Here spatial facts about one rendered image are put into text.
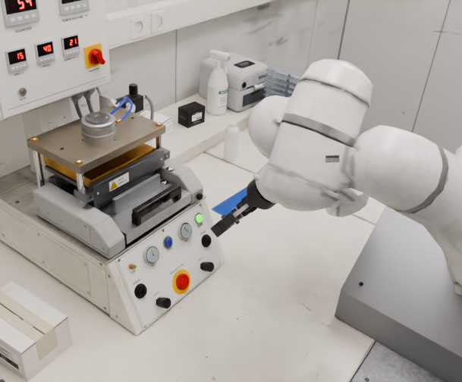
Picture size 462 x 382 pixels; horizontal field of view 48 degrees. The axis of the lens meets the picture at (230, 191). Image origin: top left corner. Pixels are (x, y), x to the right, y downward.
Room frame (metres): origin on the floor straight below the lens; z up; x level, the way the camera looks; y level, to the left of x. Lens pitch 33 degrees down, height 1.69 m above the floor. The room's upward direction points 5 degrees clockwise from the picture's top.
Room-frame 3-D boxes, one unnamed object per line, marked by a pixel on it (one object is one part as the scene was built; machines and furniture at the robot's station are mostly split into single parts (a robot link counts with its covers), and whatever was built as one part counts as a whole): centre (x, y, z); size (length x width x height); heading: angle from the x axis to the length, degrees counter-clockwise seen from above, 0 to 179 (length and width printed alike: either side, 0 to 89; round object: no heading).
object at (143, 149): (1.09, 0.32, 1.07); 0.22 x 0.17 x 0.10; 146
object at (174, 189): (0.98, 0.17, 0.99); 0.15 x 0.02 x 0.04; 146
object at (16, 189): (1.11, 0.35, 0.93); 0.46 x 0.35 x 0.01; 56
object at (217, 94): (1.94, 0.08, 0.92); 0.09 x 0.08 x 0.25; 63
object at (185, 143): (1.83, 0.19, 0.77); 0.84 x 0.30 x 0.04; 147
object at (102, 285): (1.10, 0.31, 0.84); 0.53 x 0.37 x 0.17; 56
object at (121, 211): (1.06, 0.28, 0.97); 0.30 x 0.22 x 0.08; 56
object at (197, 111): (1.82, 0.17, 0.83); 0.09 x 0.06 x 0.07; 139
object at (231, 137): (1.65, 0.01, 0.82); 0.05 x 0.05 x 0.14
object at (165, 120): (1.62, 0.33, 0.83); 0.23 x 0.12 x 0.07; 156
